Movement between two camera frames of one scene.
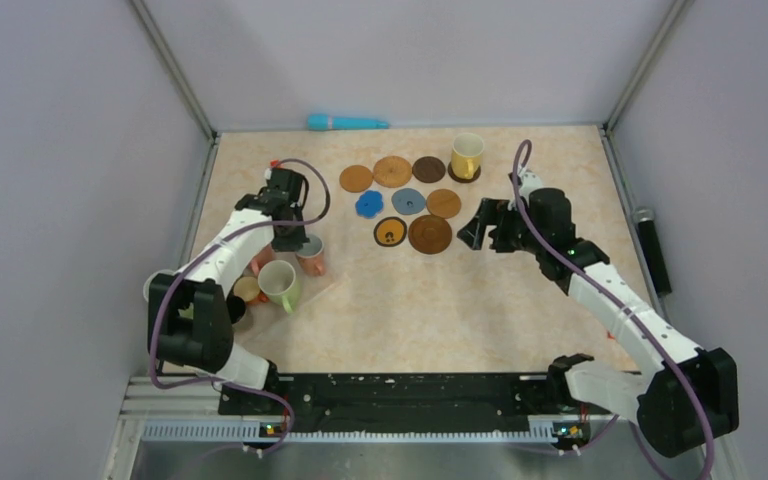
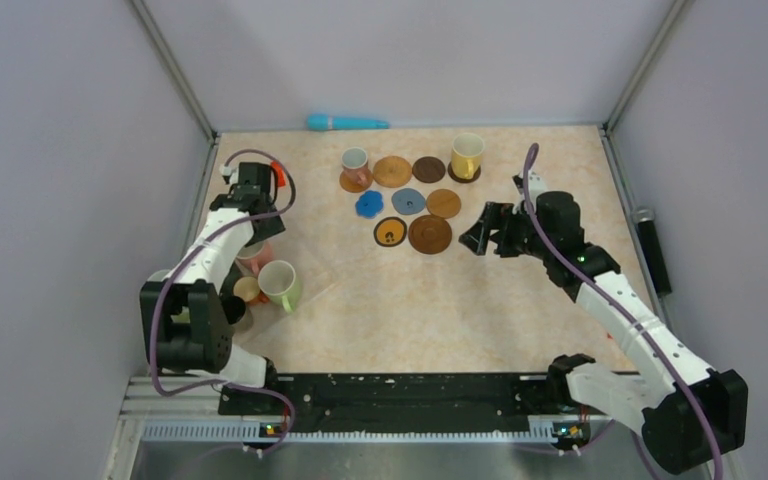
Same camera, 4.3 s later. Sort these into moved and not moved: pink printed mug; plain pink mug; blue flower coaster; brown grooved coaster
Moved: pink printed mug
Not moved: plain pink mug; brown grooved coaster; blue flower coaster
